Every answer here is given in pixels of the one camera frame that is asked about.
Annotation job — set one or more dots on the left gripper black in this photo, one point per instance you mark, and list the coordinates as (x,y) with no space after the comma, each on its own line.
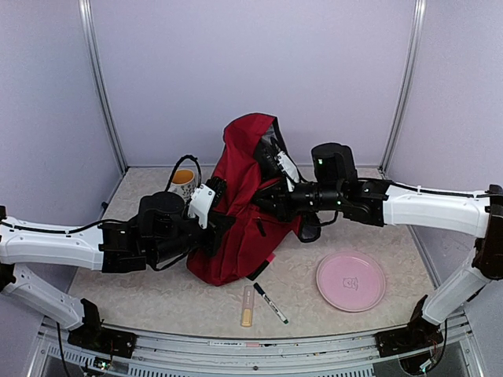
(219,223)

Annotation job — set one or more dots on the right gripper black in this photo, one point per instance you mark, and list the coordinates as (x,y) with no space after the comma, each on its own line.
(280,206)

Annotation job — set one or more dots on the red student backpack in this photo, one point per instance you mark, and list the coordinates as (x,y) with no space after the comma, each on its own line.
(255,235)

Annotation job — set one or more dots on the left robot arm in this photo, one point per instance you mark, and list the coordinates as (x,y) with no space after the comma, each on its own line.
(164,231)

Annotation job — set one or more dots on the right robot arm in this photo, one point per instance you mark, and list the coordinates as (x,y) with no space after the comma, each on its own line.
(380,202)

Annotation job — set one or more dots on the pink highlighter marker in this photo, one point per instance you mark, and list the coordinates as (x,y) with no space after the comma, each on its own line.
(261,268)

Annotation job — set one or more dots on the beige eraser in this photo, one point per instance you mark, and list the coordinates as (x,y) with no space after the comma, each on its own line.
(247,306)

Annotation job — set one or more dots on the white paper cup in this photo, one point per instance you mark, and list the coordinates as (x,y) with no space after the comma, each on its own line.
(183,183)

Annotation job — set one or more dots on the clear white pen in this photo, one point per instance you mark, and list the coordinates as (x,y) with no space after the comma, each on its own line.
(270,303)

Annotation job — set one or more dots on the pink round plate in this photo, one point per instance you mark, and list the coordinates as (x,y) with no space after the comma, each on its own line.
(351,281)

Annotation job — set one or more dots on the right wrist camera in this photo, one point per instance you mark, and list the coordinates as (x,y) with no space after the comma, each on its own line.
(278,162)

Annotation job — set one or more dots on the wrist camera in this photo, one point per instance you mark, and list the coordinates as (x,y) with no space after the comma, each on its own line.
(204,198)
(278,162)

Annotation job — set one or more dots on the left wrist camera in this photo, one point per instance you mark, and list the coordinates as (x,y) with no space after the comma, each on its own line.
(204,198)

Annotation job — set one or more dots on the front metal rail frame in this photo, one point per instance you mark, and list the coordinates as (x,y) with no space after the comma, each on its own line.
(163,354)

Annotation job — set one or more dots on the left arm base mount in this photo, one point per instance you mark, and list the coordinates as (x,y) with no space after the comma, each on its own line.
(92,335)

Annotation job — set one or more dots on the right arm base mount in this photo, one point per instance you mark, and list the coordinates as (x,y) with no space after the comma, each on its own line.
(416,335)

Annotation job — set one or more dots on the right metal corner post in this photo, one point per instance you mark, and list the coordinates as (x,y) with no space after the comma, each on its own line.
(406,84)

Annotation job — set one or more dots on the metal corner post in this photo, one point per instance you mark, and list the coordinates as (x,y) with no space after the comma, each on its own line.
(406,84)
(87,20)

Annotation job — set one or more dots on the left metal corner post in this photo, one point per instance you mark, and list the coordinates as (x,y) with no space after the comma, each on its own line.
(87,20)

